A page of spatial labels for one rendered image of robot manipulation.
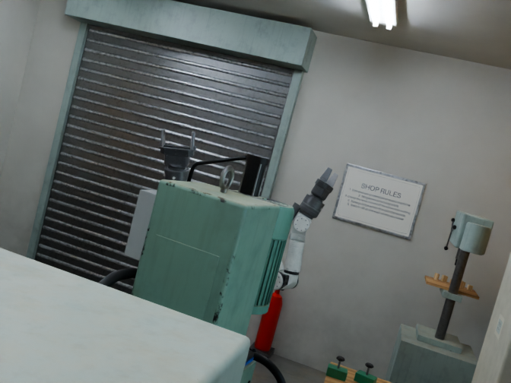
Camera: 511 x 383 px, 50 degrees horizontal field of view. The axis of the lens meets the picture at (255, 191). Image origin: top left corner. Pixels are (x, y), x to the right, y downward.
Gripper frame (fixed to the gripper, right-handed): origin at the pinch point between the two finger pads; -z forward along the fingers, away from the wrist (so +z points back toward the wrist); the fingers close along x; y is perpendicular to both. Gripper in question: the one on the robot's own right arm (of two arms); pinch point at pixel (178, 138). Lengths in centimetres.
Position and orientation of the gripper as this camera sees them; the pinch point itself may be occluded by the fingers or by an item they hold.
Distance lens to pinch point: 198.8
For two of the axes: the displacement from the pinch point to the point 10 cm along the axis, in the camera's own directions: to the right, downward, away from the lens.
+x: 9.9, 1.1, -0.7
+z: -0.8, 9.4, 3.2
